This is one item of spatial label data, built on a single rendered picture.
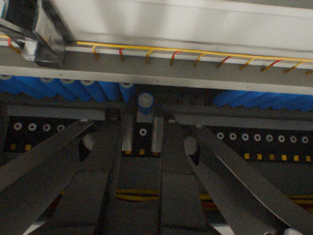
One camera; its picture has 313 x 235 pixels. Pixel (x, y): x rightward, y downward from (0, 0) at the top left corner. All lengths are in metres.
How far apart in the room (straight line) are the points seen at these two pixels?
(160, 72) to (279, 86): 0.10
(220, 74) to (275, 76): 0.05
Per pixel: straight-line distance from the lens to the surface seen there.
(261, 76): 0.19
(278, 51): 0.19
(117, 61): 0.16
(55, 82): 0.23
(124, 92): 0.21
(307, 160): 0.39
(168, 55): 0.16
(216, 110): 0.29
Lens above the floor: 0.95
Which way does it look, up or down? 10 degrees up
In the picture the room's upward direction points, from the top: 176 degrees counter-clockwise
